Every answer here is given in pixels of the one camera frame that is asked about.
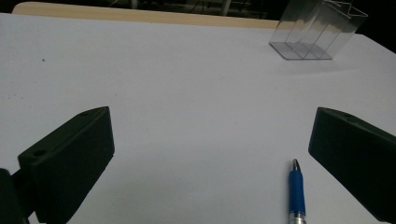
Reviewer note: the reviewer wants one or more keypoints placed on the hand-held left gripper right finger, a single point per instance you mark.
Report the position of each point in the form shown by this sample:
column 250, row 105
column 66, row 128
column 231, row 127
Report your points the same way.
column 355, row 155

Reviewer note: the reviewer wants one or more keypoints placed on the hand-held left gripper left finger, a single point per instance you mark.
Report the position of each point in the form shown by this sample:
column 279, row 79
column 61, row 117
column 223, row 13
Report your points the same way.
column 68, row 161

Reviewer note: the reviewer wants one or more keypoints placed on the blue ballpoint pen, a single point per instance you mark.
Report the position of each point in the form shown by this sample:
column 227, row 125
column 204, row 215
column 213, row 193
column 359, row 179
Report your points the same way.
column 296, row 193

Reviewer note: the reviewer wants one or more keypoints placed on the clear acrylic pen holder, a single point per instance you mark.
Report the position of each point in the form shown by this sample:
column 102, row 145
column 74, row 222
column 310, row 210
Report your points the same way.
column 314, row 31

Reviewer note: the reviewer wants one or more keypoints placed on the light wooden board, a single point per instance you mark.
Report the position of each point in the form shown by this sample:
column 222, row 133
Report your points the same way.
column 140, row 14

